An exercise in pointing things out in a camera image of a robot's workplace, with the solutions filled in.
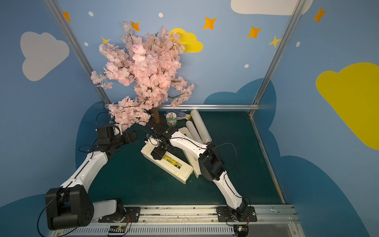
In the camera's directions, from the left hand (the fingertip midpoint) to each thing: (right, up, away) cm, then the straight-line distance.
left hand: (131, 132), depth 86 cm
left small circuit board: (0, -48, -13) cm, 50 cm away
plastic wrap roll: (+43, +2, +21) cm, 48 cm away
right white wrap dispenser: (+37, -17, -1) cm, 41 cm away
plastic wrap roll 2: (+37, -1, +19) cm, 42 cm away
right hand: (+17, -11, +3) cm, 20 cm away
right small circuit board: (+60, -47, -14) cm, 78 cm away
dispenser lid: (+22, -19, -2) cm, 30 cm away
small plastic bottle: (+28, +12, +33) cm, 45 cm away
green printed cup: (+21, +9, +21) cm, 31 cm away
